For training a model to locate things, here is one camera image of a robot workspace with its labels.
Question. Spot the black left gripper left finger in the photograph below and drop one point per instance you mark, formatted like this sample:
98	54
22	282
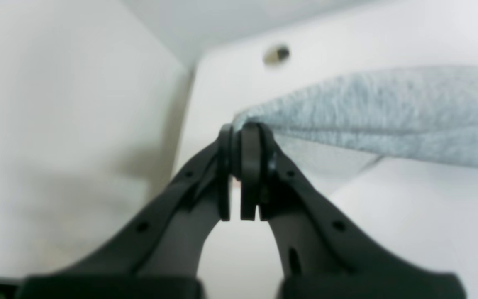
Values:
156	255

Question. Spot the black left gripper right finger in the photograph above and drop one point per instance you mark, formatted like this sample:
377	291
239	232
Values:
324	255

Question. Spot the grey T-shirt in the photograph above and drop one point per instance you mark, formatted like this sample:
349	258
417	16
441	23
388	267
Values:
344	125

